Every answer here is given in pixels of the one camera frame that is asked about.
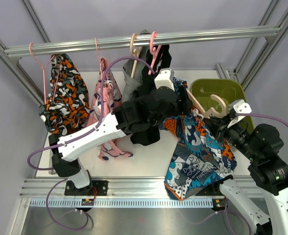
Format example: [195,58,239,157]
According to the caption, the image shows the blue orange skull shorts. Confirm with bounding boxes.
[158,77,238,201]

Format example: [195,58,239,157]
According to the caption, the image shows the pink patterned shorts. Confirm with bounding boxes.
[86,57,133,161]

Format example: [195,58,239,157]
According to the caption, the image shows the orange black camouflage shorts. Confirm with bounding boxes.
[39,54,90,137]

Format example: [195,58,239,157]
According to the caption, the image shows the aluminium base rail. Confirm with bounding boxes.
[19,177,263,199]

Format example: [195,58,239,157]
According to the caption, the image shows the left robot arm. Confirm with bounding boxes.
[49,85,192,196]

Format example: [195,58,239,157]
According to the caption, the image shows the aluminium hanging rail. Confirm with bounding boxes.
[3,25,281,59]

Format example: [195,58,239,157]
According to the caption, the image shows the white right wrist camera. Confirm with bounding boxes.
[227,99,252,128]

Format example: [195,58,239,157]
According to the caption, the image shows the slotted cable duct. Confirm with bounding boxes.
[30,198,214,208]

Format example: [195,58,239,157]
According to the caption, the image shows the grey shorts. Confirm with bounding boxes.
[121,30,150,103]

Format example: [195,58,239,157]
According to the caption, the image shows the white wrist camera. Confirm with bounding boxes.
[154,68,175,91]
[227,99,252,128]

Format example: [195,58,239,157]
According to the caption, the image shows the beige wooden hanger with grey shorts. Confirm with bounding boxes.
[130,33,142,78]

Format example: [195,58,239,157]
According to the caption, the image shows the thin pink left hanger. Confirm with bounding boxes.
[28,43,55,104]

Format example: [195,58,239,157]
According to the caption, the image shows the thin pink hanger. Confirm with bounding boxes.
[28,43,55,104]
[94,37,106,80]

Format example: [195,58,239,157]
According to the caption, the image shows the pink plastic hanger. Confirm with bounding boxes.
[149,31,161,72]

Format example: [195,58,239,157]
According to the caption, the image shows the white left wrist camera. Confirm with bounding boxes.
[154,68,175,91]

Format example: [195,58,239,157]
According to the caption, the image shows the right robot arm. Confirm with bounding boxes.
[205,117,288,235]

